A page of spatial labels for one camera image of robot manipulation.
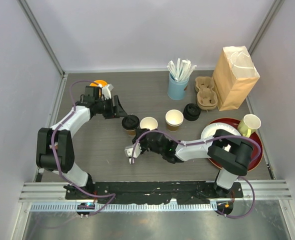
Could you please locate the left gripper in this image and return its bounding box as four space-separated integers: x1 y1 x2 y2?
95 95 127 120

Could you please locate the brown paper cup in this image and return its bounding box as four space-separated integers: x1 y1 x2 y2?
124 128 137 136
139 116 158 130

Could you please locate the black coffee cup lid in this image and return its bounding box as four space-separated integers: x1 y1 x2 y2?
121 114 140 131

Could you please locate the stack of paper cups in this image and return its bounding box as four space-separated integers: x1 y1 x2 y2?
165 109 184 132

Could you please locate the black lid stack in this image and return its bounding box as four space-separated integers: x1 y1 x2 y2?
183 103 201 122

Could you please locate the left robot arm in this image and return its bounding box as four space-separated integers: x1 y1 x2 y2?
36 94 127 200

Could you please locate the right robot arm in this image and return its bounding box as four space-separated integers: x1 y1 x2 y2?
129 128 260 198

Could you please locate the orange bowl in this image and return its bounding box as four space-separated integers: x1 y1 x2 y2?
89 79 109 98

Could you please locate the blue straw holder cup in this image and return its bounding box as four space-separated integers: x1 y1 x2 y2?
167 73 190 101

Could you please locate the white paper plate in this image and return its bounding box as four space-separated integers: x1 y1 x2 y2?
200 122 241 141

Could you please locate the white wrapped straws bundle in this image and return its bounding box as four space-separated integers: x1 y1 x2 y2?
166 58 197 82

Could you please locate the cardboard cup carrier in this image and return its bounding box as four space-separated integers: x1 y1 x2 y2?
194 76 218 110

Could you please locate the red round tray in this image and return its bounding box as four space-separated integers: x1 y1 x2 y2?
206 117 263 171

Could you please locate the yellow-green mug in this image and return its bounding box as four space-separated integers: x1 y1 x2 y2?
237 114 262 138

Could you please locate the brown paper bag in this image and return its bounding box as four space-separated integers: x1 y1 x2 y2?
212 46 260 111

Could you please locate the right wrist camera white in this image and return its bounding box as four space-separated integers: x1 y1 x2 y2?
124 144 141 164

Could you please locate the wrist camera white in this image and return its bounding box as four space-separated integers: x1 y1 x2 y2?
124 144 141 164
98 84 114 100

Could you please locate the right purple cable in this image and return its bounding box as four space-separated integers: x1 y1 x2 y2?
131 128 257 221

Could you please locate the purple cable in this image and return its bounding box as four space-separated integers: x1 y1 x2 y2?
51 79 117 217
131 128 257 221

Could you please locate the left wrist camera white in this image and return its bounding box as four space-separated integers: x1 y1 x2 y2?
98 84 114 100

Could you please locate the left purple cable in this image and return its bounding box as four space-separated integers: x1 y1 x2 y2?
51 79 117 217

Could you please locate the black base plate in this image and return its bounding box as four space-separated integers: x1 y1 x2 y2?
64 180 244 205

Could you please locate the aluminium front rail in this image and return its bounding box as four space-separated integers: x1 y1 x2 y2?
19 180 292 215

